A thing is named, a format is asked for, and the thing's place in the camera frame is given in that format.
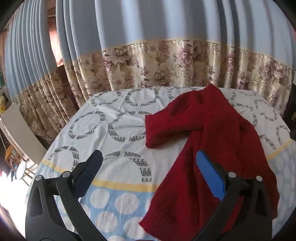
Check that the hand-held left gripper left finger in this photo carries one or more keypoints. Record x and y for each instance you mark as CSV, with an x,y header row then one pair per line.
x,y
89,176

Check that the red knitted sweater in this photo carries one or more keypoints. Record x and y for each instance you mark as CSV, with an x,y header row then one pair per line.
x,y
208,120

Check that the narrow blue curtain, floral hem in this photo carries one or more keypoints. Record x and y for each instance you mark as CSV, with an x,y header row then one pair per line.
x,y
27,46

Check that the dark furniture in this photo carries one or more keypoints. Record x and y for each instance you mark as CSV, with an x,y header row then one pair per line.
x,y
291,104

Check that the white flat board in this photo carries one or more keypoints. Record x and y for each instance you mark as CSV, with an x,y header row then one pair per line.
x,y
20,129

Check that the white round stool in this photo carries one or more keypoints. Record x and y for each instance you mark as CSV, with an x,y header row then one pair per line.
x,y
21,170

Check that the wide blue curtain, floral hem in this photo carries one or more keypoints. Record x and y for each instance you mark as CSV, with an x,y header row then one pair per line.
x,y
161,34

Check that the wooden chair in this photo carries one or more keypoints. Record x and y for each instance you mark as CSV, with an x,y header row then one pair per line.
x,y
10,154

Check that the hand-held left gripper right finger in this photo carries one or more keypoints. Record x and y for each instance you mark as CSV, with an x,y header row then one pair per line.
x,y
210,176

